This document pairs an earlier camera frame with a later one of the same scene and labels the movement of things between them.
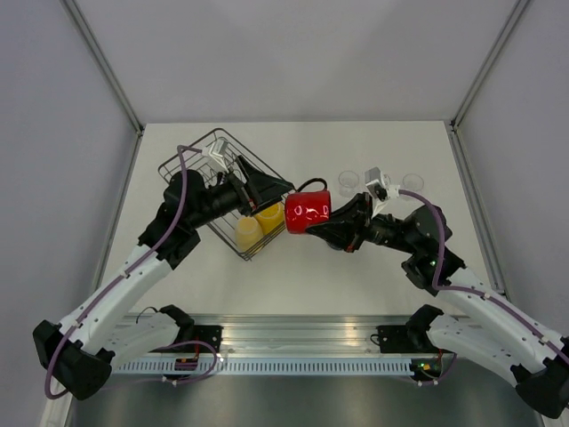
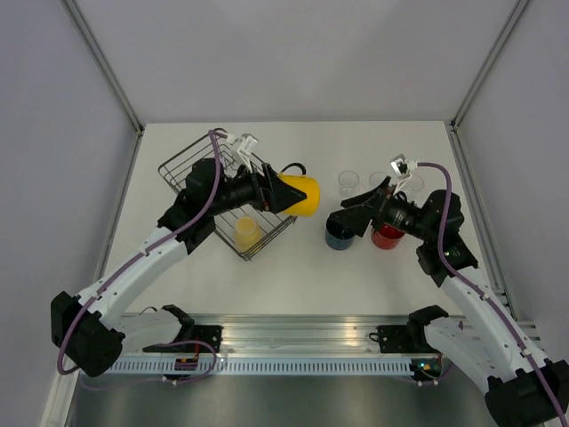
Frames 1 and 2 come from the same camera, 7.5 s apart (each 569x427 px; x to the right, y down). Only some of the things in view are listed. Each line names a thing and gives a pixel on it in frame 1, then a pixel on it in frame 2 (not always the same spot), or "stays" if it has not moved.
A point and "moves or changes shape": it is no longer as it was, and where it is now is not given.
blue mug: x=336 y=245 stays
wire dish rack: x=212 y=157 stays
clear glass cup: x=348 y=182 stays
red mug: x=302 y=207 moves or changes shape
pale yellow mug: x=248 y=232 stays
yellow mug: x=270 y=217 → x=307 y=185
